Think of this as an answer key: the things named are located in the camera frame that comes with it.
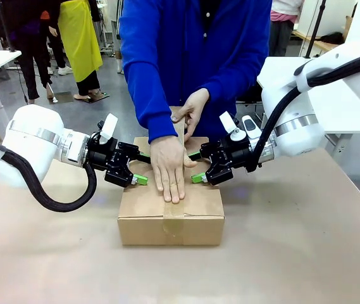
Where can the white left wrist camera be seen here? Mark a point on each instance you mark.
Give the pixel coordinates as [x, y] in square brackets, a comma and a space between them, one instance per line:
[109, 125]

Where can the person's left hand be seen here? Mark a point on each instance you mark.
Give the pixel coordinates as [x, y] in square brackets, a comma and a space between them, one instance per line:
[195, 107]

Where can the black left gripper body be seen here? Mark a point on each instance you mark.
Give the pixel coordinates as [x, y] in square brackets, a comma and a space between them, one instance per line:
[102, 155]

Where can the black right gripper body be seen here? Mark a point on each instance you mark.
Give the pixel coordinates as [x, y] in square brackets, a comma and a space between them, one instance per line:
[239, 155]

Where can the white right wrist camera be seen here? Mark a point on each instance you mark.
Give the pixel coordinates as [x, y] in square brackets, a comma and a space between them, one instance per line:
[230, 125]

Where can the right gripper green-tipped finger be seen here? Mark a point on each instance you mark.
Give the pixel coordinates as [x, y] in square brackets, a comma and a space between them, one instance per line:
[208, 150]
[219, 174]

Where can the person's left forearm blue sleeve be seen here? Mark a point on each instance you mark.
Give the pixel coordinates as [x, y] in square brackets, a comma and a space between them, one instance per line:
[236, 69]

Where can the brown cardboard box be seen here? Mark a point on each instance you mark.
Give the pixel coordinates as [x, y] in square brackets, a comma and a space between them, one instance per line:
[141, 221]

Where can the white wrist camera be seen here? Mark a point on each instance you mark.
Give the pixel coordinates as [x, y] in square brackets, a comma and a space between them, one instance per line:
[109, 125]
[230, 125]

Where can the person in black clothes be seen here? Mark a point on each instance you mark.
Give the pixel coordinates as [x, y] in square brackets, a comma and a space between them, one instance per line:
[29, 41]

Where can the person's right hand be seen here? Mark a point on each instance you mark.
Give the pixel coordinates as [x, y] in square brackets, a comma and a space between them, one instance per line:
[168, 168]

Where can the black tripod pole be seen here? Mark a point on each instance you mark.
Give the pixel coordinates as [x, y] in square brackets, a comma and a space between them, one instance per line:
[316, 25]

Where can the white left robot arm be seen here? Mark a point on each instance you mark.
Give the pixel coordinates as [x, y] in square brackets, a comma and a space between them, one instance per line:
[34, 142]

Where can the person in pink top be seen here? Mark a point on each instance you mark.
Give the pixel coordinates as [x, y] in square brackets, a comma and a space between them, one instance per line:
[282, 25]

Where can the person in yellow apron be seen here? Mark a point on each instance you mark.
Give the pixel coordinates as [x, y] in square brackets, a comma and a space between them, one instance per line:
[80, 41]

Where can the wooden background table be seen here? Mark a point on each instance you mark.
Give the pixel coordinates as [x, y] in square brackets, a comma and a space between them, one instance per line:
[312, 42]

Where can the person's right forearm blue sleeve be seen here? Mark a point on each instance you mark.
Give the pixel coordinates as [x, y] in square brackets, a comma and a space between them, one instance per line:
[151, 104]

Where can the dark floor plate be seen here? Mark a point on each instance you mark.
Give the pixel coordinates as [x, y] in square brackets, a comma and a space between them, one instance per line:
[64, 97]
[99, 96]

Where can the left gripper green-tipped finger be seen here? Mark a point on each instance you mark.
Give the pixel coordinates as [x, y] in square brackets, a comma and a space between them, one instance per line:
[119, 177]
[135, 151]

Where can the person in blue jacket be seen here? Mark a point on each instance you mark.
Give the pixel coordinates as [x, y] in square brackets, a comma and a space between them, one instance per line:
[183, 47]

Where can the brown packing tape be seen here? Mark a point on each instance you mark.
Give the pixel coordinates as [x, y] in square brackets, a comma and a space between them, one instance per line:
[173, 221]

